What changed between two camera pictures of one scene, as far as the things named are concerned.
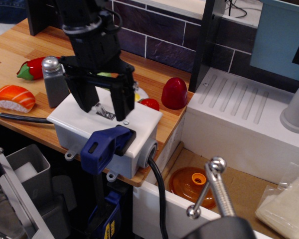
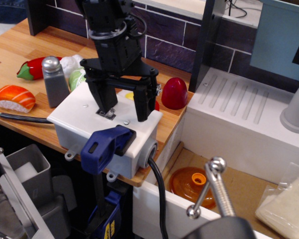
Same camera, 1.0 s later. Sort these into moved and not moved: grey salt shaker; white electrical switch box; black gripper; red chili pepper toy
Moved: black gripper
Not moved: white electrical switch box; grey salt shaker; red chili pepper toy
